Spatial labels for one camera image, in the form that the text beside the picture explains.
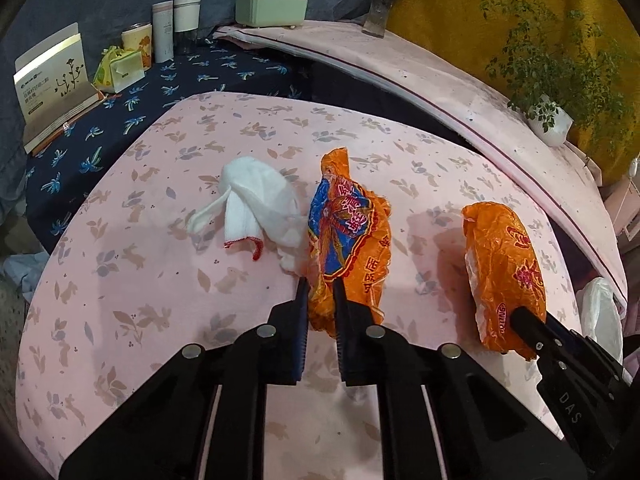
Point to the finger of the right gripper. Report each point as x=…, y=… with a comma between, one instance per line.
x=532, y=327

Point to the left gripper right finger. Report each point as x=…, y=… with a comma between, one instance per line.
x=442, y=415

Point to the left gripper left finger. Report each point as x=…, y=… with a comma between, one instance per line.
x=202, y=415

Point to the orange snack wrapper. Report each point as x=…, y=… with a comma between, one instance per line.
x=504, y=274
x=349, y=240

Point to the white trash bag bin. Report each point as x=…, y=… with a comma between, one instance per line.
x=599, y=317

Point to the pink rabbit print tablecloth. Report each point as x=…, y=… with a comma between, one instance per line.
x=128, y=285

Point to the white crumpled cloth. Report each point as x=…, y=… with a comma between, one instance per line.
x=258, y=205

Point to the white pot green plant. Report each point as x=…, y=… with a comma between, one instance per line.
x=554, y=63

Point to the navy floral cloth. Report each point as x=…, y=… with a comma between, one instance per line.
x=62, y=175

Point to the pale pink speckled cloth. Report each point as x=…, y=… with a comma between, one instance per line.
x=555, y=177

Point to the mustard yellow backdrop cloth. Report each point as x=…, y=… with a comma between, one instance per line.
x=456, y=31

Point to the green yellow small pouch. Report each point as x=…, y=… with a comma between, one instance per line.
x=118, y=69

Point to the white booklet box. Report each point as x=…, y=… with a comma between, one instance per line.
x=52, y=86

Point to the yellow printed small box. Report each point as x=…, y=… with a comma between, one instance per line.
x=138, y=37

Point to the white cylindrical jar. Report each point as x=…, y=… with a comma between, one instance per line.
x=186, y=15

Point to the green tissue box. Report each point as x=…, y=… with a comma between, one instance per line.
x=270, y=13

